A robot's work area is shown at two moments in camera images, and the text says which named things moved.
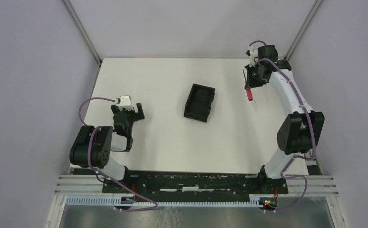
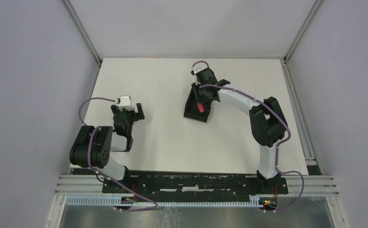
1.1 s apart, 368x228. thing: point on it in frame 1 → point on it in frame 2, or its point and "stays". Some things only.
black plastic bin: x=199 y=103 stays
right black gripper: x=251 y=84 → x=200 y=99
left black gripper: x=137 y=116 stays
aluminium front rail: x=294 y=185 stays
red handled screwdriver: x=248 y=90 → x=200 y=107
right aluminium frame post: x=302 y=29 stays
